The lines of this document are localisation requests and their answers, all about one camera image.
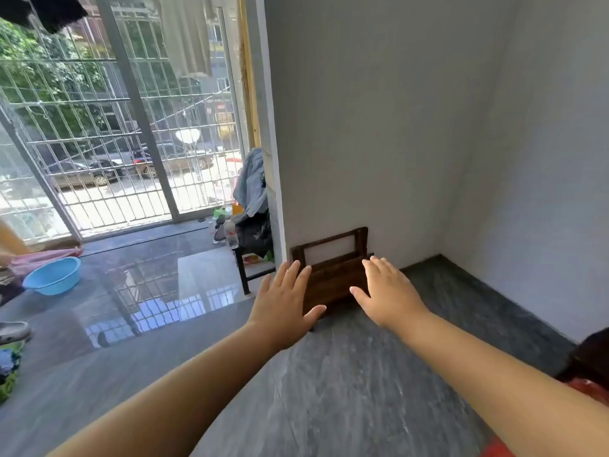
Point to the person's right hand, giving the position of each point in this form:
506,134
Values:
390,295

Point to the green tree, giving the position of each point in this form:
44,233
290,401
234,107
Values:
43,80

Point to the dark parked car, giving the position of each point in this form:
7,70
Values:
85,172

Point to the pink cloth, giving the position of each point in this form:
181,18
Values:
43,256

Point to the clear plastic bottle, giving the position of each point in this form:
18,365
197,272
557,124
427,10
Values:
231,235

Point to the cream hanging garment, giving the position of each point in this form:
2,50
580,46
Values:
185,33

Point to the metal window grille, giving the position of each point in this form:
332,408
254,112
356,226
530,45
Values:
138,109

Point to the yellow wooden plank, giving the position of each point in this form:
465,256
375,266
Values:
248,71

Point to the silver parked car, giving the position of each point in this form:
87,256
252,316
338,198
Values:
181,159

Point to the brown wooden folding table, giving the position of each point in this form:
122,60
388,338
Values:
333,280

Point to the person's right forearm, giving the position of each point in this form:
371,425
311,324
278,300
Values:
499,395

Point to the person's left forearm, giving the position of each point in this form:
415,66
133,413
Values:
166,404

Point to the person's left hand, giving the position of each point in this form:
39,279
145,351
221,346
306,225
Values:
280,314

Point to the black hanging garment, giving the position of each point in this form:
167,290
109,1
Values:
52,9

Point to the pile of mixed clothes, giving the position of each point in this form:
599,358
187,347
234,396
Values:
8,376

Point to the grey garment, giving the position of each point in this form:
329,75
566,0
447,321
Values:
251,180

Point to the blue plastic basin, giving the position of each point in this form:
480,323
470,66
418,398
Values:
52,276

